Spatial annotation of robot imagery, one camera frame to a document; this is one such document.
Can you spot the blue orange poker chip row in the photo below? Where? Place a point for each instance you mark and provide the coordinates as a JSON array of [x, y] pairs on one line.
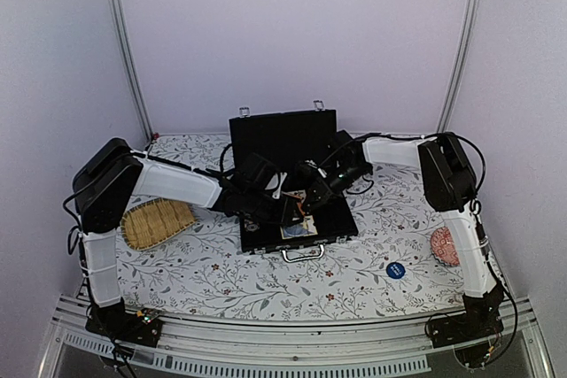
[[250, 226]]

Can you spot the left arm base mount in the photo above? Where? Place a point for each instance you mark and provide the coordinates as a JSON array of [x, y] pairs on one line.
[[142, 327]]

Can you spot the front aluminium rail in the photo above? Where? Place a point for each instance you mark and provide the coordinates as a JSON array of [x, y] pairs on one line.
[[391, 347]]

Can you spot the floral table cloth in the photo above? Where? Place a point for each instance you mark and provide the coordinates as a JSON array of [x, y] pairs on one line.
[[204, 270]]

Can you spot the blue round dealer button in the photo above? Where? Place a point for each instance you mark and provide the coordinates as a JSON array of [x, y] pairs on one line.
[[395, 270]]

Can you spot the clear plastic round lid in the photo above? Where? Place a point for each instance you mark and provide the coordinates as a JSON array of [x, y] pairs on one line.
[[297, 230]]

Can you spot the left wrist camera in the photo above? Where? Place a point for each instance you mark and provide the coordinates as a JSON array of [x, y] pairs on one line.
[[279, 181]]

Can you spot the black poker set case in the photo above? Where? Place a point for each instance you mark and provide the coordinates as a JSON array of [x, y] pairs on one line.
[[285, 139]]

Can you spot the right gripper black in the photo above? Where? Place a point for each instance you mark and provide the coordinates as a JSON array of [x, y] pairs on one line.
[[322, 190]]

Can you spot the blue playing card deck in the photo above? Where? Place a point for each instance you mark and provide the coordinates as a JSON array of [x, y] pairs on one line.
[[307, 222]]

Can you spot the red patterned bowl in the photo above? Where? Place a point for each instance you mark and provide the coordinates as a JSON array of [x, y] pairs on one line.
[[443, 248]]

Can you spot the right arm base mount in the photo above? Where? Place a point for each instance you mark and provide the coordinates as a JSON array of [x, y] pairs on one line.
[[445, 330]]

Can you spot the right aluminium frame post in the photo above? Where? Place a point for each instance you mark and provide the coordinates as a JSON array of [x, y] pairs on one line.
[[468, 23]]

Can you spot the aluminium frame post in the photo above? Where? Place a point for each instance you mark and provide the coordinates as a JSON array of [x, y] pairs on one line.
[[468, 23], [127, 57]]

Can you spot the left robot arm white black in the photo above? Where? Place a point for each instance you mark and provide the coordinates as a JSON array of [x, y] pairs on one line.
[[102, 190]]

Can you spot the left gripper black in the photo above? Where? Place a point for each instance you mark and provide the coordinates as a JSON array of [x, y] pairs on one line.
[[284, 214]]

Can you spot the woven bamboo tray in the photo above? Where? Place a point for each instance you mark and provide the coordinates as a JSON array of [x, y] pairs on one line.
[[154, 222]]

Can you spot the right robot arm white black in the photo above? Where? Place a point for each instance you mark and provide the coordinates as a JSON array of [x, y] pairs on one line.
[[450, 187]]

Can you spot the red playing card deck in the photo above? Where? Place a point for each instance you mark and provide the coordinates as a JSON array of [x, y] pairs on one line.
[[299, 195]]

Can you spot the left aluminium frame post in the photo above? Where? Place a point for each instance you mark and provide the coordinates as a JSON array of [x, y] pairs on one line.
[[127, 57]]

